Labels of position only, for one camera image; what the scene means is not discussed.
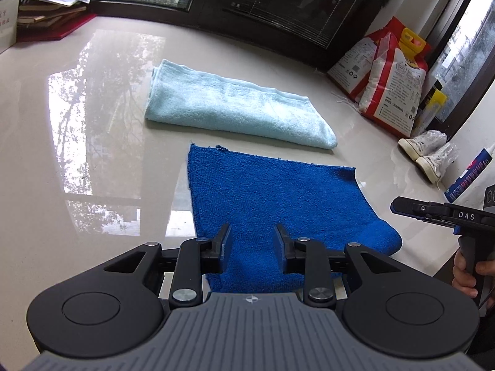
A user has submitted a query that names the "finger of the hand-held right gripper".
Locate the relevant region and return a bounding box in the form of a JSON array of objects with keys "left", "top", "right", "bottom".
[{"left": 390, "top": 196, "right": 455, "bottom": 225}]

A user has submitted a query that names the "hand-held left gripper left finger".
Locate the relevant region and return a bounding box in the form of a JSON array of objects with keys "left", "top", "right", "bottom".
[{"left": 104, "top": 223, "right": 233, "bottom": 310}]

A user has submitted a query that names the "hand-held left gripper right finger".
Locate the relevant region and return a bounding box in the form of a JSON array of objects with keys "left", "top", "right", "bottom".
[{"left": 273, "top": 223, "right": 400, "bottom": 310}]

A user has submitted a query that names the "dark blue towel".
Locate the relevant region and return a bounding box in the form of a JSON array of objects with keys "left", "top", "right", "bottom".
[{"left": 187, "top": 143, "right": 402, "bottom": 294}]

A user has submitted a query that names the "light blue folded towel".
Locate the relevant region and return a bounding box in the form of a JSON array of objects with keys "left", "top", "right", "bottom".
[{"left": 144, "top": 59, "right": 337, "bottom": 150}]

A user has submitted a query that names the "person's right hand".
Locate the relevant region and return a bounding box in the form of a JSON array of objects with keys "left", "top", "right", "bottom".
[{"left": 452, "top": 247, "right": 495, "bottom": 303}]

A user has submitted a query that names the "white blue sealant tube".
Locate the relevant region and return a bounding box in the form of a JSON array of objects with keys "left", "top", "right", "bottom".
[{"left": 443, "top": 147, "right": 494, "bottom": 203}]

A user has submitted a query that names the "yellow black package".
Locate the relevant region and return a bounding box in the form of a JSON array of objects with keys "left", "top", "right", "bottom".
[{"left": 415, "top": 80, "right": 450, "bottom": 137}]

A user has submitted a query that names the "red folder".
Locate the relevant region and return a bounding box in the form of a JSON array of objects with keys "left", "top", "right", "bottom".
[{"left": 16, "top": 12, "right": 97, "bottom": 43}]

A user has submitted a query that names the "stack of brown books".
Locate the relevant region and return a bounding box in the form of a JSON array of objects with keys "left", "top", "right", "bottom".
[{"left": 16, "top": 4, "right": 88, "bottom": 28}]

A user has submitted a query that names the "white book with portrait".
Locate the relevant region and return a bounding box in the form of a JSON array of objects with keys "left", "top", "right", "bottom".
[{"left": 0, "top": 0, "right": 21, "bottom": 55}]

